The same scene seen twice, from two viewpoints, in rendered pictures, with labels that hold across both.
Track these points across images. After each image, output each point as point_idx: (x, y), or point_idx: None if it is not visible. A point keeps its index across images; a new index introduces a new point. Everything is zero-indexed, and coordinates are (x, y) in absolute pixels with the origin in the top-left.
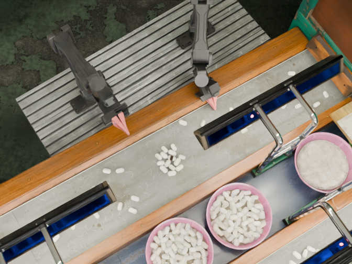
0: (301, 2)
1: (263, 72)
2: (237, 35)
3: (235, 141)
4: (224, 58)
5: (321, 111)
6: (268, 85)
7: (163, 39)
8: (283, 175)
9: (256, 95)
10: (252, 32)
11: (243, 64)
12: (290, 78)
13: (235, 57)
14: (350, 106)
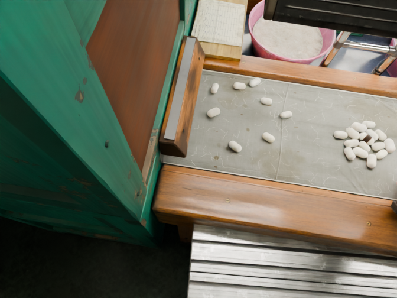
0: (136, 213)
1: (273, 181)
2: (243, 296)
3: (387, 122)
4: (293, 271)
5: (239, 77)
6: (282, 157)
7: None
8: (329, 67)
9: (312, 156)
10: (213, 279)
11: (307, 213)
12: (392, 20)
13: (278, 254)
14: (205, 49)
